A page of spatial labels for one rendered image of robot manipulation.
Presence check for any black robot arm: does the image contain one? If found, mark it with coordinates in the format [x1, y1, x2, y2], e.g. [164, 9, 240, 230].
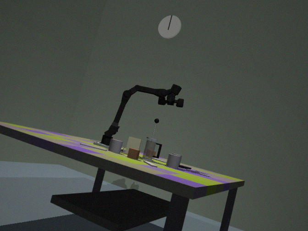
[100, 84, 182, 146]

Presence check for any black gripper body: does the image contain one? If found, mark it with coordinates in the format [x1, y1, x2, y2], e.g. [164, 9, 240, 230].
[158, 97, 184, 107]

